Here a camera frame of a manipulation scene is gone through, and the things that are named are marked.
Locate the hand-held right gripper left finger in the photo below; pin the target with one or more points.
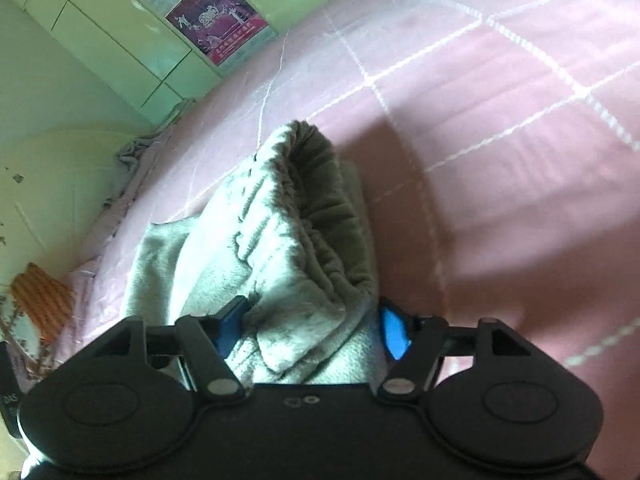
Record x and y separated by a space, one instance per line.
230 329

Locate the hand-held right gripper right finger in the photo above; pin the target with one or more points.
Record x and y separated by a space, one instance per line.
395 332

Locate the grey-green fleece pants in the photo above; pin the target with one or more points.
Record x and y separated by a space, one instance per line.
280 240

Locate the orange striped cloth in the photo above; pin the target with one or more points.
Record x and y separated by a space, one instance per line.
42 300

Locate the pink checked blanket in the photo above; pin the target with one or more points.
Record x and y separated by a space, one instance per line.
500 160

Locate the grey crumpled cloth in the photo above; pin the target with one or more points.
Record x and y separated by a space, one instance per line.
136 147

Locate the light green wardrobe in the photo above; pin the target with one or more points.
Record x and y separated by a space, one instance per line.
115 35

